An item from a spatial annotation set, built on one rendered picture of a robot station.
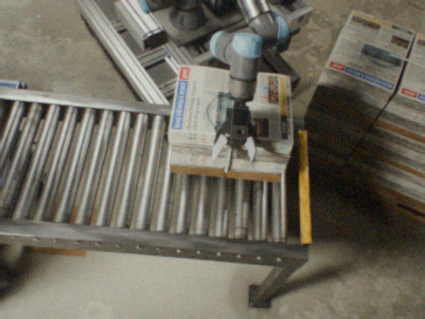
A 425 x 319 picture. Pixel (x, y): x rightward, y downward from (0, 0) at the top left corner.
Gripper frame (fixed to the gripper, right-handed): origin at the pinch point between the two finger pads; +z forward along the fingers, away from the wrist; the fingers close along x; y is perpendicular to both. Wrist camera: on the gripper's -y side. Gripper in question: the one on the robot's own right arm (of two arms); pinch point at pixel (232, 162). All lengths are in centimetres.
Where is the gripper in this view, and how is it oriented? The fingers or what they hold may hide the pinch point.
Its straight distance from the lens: 118.2
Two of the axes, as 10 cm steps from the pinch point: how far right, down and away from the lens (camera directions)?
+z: -0.9, 8.8, 4.6
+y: 0.4, -4.6, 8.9
